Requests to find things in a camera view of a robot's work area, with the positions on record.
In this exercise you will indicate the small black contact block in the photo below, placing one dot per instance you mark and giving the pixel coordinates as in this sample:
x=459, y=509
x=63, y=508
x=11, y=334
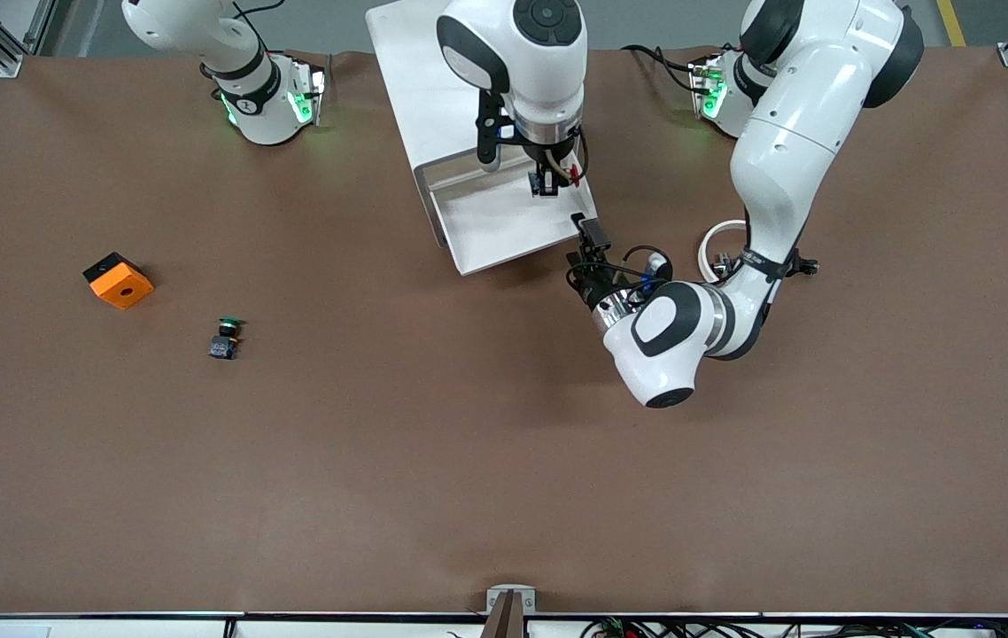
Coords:
x=810, y=266

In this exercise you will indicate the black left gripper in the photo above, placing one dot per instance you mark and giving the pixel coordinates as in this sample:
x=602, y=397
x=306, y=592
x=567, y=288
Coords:
x=593, y=284

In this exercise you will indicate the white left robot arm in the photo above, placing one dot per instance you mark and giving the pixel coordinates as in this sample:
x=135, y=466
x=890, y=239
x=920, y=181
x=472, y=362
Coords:
x=787, y=159

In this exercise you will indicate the brown table cover sheet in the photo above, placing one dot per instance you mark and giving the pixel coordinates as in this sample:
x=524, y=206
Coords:
x=504, y=425

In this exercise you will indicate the white drawer cabinet shell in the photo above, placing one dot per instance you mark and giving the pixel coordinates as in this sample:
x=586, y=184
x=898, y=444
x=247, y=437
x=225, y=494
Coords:
x=407, y=89

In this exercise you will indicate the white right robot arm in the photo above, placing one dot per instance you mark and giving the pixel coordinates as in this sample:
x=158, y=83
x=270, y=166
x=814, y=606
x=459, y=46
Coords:
x=513, y=80

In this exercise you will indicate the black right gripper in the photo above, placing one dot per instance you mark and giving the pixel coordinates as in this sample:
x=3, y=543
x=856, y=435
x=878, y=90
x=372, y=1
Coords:
x=549, y=166

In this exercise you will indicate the white cabinet drawer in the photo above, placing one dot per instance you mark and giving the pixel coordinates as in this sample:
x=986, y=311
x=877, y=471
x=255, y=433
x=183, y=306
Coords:
x=495, y=230

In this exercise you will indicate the orange black button enclosure box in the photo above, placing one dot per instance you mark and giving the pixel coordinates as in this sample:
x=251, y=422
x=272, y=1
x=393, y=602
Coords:
x=123, y=288

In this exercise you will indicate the grey metal mounting bracket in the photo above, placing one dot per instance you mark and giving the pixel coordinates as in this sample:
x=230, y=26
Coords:
x=513, y=588

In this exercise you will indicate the green push button switch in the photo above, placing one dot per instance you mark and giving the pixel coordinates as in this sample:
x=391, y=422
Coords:
x=222, y=347

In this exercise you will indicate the metal base connector bracket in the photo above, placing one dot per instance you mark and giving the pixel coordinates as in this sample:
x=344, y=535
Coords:
x=307, y=89

